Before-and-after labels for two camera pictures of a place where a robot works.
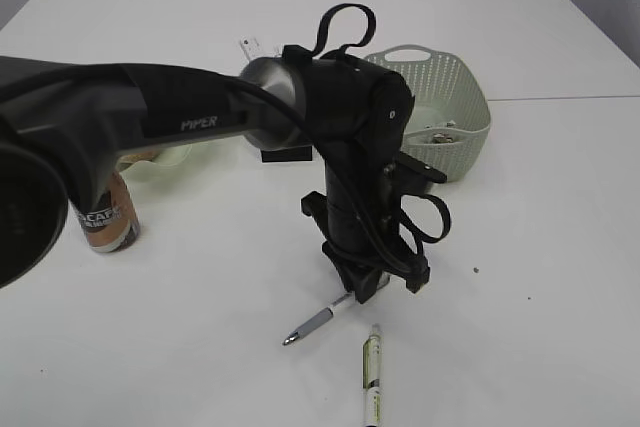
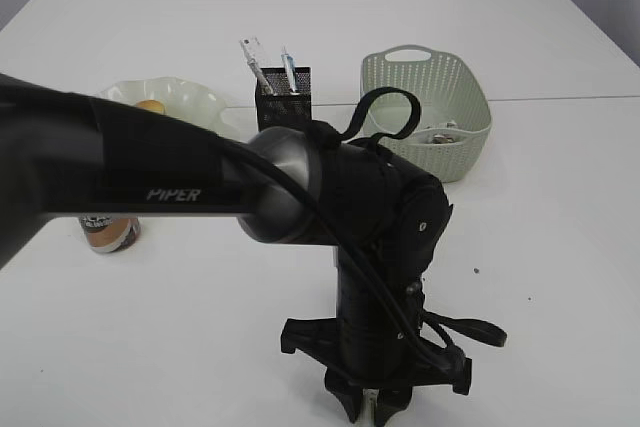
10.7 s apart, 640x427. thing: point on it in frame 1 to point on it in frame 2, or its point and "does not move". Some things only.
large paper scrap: x=449 y=124 does not move
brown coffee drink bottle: x=111 y=224 does not move
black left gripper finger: x=362 y=282 to x=348 y=393
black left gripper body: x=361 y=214 to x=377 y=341
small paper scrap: x=442 y=138 does not move
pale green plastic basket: x=449 y=123 does not move
